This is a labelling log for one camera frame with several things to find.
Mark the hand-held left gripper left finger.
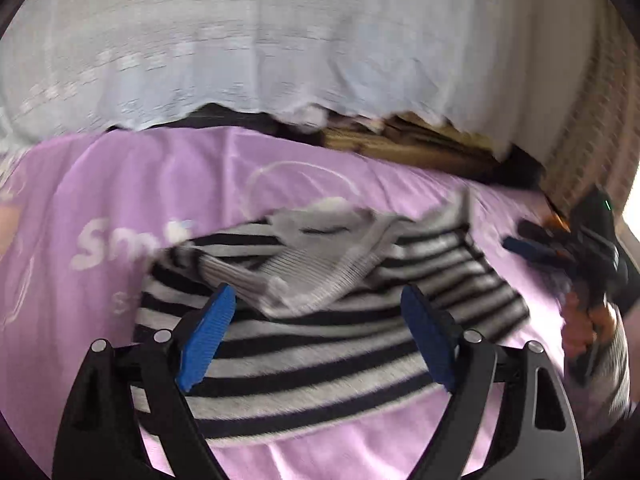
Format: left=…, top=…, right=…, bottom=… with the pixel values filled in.
left=51, top=282, right=237, bottom=480

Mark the person's right hand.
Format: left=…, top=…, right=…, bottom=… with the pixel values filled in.
left=560, top=292, right=618, bottom=359

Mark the white lace cloth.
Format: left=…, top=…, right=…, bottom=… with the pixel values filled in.
left=0, top=0, right=606, bottom=161

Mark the brown woven mat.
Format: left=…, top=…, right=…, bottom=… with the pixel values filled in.
left=320, top=112, right=506, bottom=176

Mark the black grey striped sweater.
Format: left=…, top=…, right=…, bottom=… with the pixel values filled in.
left=132, top=187, right=531, bottom=448

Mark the purple printed bed sheet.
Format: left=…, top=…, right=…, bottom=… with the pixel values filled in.
left=0, top=127, right=591, bottom=480

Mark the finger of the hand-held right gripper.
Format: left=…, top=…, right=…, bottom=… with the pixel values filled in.
left=518, top=220, right=571, bottom=246
left=502, top=237, right=571, bottom=269

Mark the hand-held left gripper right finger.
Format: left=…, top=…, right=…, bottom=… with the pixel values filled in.
left=401, top=283, right=585, bottom=480

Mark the person's right forearm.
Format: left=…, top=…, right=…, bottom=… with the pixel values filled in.
left=575, top=305, right=633, bottom=433

